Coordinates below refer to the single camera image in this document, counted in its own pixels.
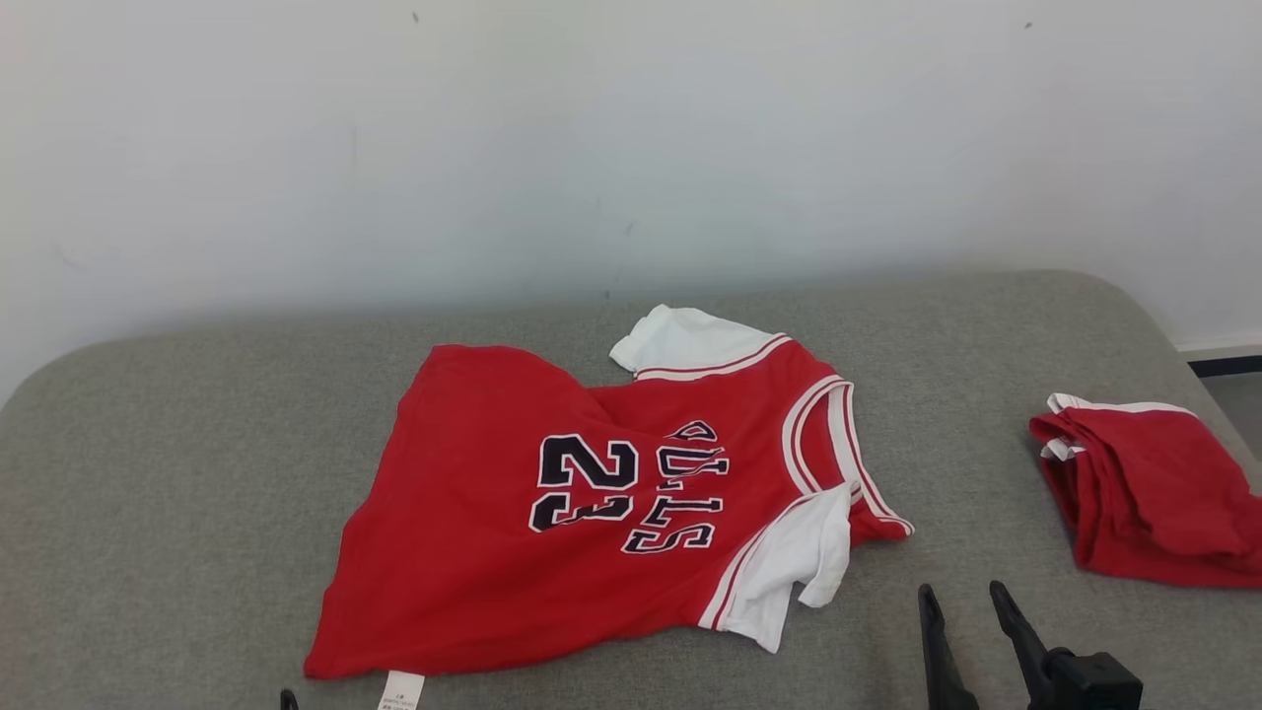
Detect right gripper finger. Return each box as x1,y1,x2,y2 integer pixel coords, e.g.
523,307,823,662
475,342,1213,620
989,580,1062,710
917,584,982,710

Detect red basketball shorts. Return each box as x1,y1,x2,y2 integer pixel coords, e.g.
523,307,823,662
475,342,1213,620
1028,392,1262,591

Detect red basketball jersey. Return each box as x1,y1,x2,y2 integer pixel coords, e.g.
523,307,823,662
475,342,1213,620
303,304,916,710

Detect grey fabric sofa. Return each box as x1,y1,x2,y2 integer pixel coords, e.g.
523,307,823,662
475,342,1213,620
0,271,1262,710

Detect white baseboard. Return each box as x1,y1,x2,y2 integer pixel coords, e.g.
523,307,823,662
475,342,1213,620
1173,330,1262,362

